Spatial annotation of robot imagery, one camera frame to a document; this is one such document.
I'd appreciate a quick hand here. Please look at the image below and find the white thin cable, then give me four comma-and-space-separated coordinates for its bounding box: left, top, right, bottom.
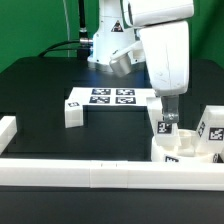
63, 0, 72, 58

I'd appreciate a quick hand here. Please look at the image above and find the white left barrier wall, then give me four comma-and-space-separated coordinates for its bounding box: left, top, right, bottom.
0, 116, 17, 155

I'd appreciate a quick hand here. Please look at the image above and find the white round stool seat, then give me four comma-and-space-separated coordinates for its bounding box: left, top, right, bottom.
151, 129, 218, 163

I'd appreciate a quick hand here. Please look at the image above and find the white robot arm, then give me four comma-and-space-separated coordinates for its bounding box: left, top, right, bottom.
88, 0, 194, 124

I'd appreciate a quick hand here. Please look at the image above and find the black cable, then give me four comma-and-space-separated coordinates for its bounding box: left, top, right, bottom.
38, 37, 94, 58

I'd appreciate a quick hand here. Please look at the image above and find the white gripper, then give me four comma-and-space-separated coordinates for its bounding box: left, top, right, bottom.
109, 21, 189, 124

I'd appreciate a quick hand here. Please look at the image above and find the white marker sheet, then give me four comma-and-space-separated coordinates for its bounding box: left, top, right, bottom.
68, 87, 154, 106

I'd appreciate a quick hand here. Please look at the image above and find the white front barrier wall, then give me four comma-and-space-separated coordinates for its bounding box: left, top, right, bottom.
0, 158, 224, 191

